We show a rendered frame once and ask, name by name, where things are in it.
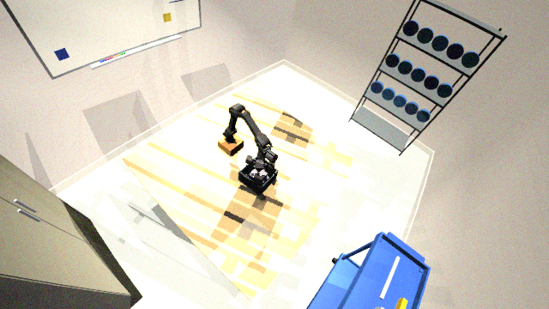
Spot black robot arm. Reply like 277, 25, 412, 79
222, 103, 278, 170

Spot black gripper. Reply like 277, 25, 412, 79
245, 154, 275, 169

